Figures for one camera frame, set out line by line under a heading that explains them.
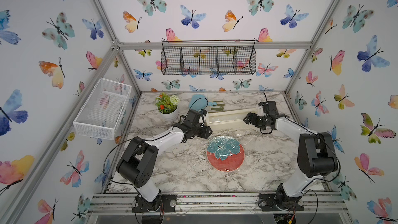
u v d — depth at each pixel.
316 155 0.47
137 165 0.45
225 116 0.98
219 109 1.11
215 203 0.76
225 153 0.89
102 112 0.80
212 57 0.98
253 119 0.85
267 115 0.75
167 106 0.92
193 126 0.72
